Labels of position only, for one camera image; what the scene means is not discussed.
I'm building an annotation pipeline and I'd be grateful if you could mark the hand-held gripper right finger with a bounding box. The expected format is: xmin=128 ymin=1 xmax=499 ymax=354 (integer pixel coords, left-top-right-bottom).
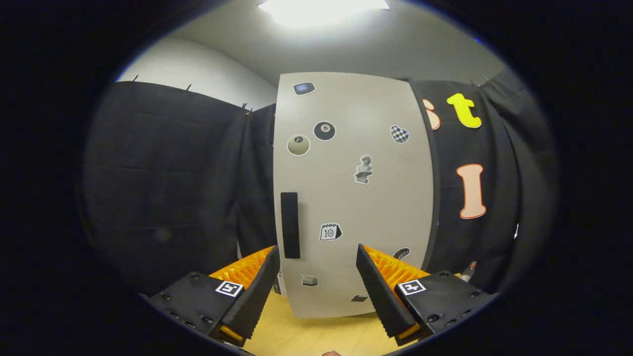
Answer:
xmin=356 ymin=244 xmax=497 ymax=347

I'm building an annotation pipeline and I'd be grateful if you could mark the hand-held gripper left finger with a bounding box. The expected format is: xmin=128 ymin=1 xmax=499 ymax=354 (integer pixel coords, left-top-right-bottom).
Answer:
xmin=148 ymin=246 xmax=281 ymax=347

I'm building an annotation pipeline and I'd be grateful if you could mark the grey shoe cabinet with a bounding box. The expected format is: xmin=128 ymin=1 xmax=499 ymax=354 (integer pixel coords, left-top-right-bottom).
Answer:
xmin=407 ymin=77 xmax=442 ymax=277

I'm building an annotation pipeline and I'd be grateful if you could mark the beige shoe cabinet door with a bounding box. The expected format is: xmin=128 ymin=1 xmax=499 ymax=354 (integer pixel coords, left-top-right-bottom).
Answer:
xmin=272 ymin=72 xmax=436 ymax=318

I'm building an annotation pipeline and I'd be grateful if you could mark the black backdrop cloth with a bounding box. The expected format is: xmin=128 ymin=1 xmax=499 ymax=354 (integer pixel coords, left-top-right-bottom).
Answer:
xmin=79 ymin=69 xmax=559 ymax=297

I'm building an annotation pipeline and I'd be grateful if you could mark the large ceiling light panel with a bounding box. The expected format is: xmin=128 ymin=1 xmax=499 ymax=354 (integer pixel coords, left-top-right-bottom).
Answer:
xmin=256 ymin=0 xmax=391 ymax=28

